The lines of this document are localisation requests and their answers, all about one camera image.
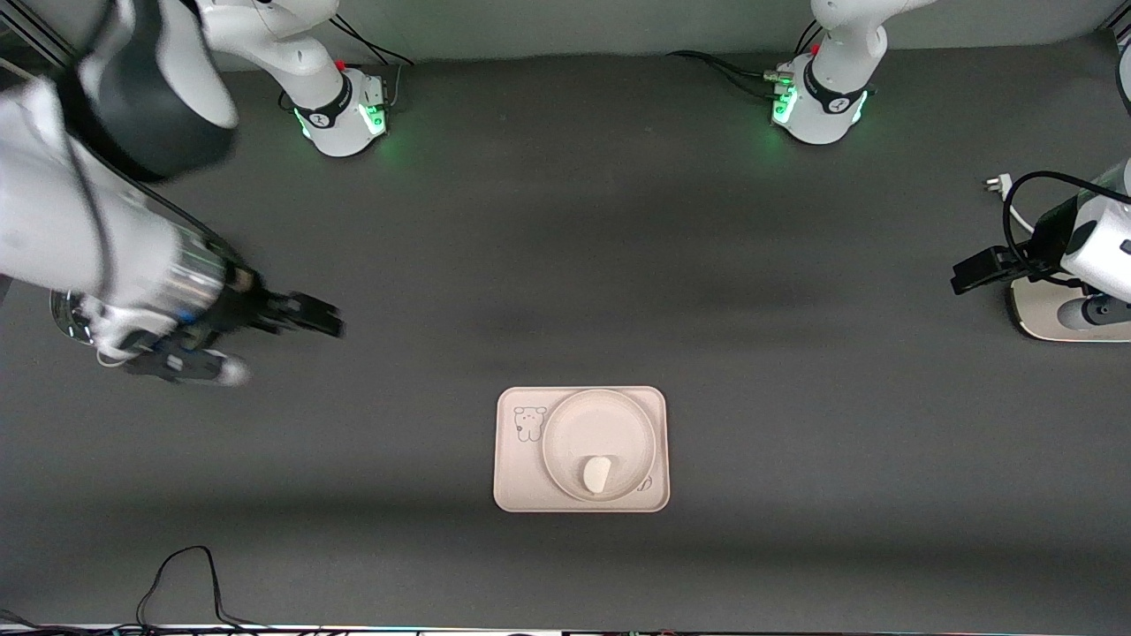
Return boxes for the black right arm base cables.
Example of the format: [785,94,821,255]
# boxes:
[331,13,413,114]

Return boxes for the white steamed bun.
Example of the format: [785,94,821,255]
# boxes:
[581,454,616,496]

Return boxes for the black arm base cables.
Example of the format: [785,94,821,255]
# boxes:
[666,19,824,100]
[331,13,413,114]

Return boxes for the dark grey table mat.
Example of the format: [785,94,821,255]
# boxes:
[0,34,1131,633]

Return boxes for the round beige plate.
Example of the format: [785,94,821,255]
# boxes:
[541,389,658,504]

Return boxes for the cream white toaster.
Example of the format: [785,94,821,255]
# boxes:
[1007,276,1131,344]

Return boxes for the white toaster power cord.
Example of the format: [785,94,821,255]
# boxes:
[984,175,1039,238]

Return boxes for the beige rectangular rabbit tray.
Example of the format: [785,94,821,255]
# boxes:
[493,386,671,513]

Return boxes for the aluminium frame rail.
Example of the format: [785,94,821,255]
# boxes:
[0,0,80,70]

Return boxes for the black looped floor cable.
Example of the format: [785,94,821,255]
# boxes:
[133,545,266,633]

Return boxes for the cooking pot with glass lid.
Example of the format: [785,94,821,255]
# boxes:
[49,290,133,368]

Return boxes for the black left arm base cables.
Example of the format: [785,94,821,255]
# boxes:
[666,19,824,100]

